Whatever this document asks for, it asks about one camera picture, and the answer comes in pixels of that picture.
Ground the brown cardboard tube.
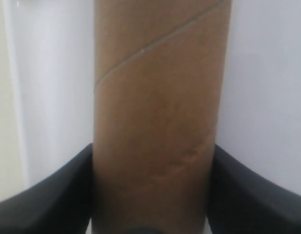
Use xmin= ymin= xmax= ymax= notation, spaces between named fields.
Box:
xmin=93 ymin=0 xmax=232 ymax=234

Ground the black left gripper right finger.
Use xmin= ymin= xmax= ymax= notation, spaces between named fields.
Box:
xmin=207 ymin=146 xmax=301 ymax=234

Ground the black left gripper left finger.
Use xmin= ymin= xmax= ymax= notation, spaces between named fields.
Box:
xmin=0 ymin=144 xmax=93 ymax=234

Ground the white rectangular plastic tray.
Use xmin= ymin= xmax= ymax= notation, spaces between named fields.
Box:
xmin=1 ymin=0 xmax=301 ymax=234

